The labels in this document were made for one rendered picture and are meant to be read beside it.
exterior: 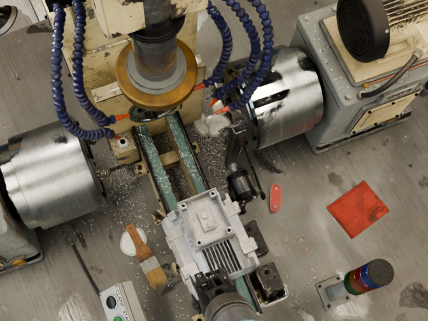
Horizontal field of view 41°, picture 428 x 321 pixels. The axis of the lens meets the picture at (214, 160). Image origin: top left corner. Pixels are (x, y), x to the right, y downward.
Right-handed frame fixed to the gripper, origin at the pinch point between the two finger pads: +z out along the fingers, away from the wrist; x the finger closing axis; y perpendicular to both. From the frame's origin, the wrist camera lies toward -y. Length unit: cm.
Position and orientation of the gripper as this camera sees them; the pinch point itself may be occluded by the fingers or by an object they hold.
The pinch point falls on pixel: (206, 284)
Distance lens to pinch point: 128.3
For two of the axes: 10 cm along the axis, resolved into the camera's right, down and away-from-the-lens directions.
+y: -3.0, -9.3, -2.3
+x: -9.2, 3.4, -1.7
